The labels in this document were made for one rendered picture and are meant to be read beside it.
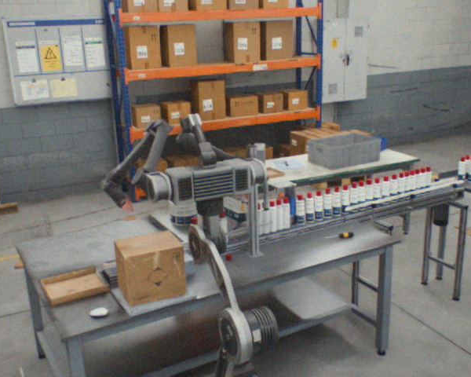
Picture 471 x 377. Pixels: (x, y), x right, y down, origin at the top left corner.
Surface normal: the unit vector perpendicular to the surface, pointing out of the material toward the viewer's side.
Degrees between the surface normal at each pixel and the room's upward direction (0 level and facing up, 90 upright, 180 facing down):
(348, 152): 89
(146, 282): 90
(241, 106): 90
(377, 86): 90
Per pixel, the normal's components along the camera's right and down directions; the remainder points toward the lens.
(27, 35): 0.42, 0.25
